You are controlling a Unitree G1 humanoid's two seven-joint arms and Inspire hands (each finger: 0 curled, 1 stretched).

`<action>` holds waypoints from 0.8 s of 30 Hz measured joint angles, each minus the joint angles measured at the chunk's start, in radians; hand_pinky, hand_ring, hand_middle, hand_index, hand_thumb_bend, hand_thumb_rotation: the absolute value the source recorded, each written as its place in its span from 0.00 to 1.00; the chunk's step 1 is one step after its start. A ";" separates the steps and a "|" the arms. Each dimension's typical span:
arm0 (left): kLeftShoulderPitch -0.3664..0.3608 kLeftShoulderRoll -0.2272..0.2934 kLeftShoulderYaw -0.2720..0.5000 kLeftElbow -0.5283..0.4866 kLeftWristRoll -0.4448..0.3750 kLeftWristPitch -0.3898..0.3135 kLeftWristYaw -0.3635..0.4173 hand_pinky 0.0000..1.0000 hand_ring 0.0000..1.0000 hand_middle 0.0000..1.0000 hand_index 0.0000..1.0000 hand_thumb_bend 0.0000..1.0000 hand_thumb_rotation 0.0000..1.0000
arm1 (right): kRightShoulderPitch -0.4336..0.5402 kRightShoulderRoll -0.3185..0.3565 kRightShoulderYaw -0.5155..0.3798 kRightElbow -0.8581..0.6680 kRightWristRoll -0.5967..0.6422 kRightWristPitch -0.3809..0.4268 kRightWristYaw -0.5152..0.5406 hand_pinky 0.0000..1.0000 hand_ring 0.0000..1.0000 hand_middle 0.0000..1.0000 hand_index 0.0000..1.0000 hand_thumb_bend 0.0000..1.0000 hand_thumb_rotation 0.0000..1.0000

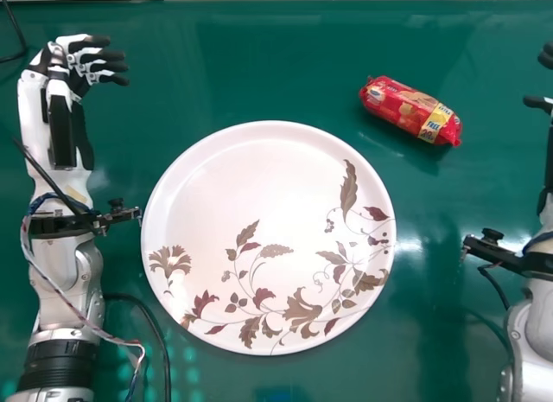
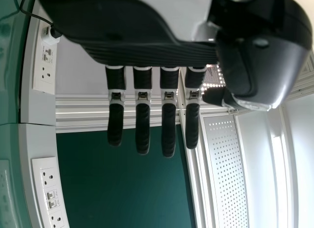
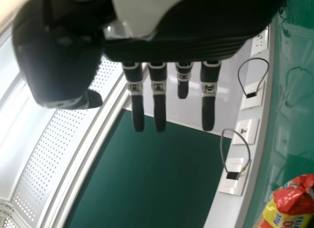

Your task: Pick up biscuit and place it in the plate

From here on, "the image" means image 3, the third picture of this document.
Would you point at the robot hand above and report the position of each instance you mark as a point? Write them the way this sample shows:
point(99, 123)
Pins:
point(196, 29)

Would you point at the white outlet plate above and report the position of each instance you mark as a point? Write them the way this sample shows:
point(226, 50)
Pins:
point(252, 100)
point(245, 132)
point(233, 184)

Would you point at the red biscuit packet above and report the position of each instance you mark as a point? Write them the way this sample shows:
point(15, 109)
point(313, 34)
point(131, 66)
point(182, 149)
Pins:
point(289, 203)

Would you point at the white socket strip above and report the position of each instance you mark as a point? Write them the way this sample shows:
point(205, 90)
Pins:
point(260, 43)

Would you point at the perforated white panel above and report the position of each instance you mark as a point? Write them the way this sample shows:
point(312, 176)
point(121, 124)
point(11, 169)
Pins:
point(61, 139)

